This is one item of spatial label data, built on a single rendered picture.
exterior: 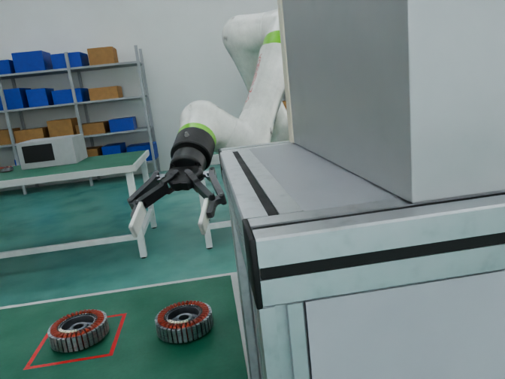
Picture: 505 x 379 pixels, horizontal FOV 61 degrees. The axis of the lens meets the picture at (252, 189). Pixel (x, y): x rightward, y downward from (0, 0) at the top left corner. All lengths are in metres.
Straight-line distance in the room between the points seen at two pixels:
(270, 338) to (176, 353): 0.58
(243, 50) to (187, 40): 6.04
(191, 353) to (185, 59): 6.75
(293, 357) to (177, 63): 7.18
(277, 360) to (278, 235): 0.08
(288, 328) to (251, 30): 1.15
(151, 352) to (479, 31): 0.74
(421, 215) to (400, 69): 0.09
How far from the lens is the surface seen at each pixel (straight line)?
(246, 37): 1.37
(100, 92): 7.01
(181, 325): 0.86
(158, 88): 7.41
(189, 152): 0.93
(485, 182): 0.33
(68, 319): 1.00
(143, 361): 0.85
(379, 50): 0.33
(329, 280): 0.27
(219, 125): 1.03
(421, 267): 0.29
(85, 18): 7.67
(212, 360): 0.81
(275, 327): 0.28
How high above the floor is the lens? 1.20
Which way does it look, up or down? 13 degrees down
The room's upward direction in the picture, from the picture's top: 6 degrees counter-clockwise
